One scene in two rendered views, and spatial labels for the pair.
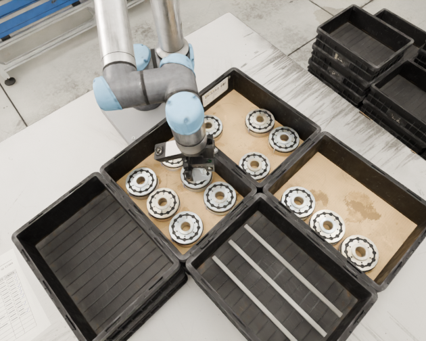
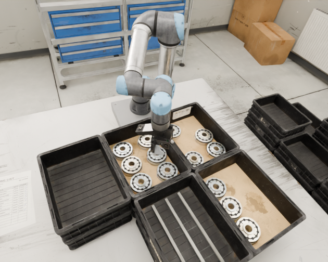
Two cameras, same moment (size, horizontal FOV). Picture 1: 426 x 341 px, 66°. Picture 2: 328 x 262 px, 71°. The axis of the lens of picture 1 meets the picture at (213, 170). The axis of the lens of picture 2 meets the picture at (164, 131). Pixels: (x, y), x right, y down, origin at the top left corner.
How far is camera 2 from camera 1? 21 cm
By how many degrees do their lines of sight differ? 15
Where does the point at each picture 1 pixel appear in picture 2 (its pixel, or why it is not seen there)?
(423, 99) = (314, 160)
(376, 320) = not seen: outside the picture
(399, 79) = (300, 144)
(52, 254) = (54, 176)
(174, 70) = (162, 81)
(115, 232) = (97, 174)
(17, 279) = (26, 188)
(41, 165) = (66, 128)
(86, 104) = (104, 103)
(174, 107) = (156, 97)
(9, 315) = (12, 209)
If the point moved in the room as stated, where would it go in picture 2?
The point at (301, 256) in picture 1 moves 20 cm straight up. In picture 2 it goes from (209, 221) to (221, 201)
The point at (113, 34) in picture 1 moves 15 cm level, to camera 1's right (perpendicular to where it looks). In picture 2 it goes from (135, 57) to (172, 63)
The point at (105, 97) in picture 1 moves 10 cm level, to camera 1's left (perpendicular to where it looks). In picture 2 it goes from (121, 86) to (96, 81)
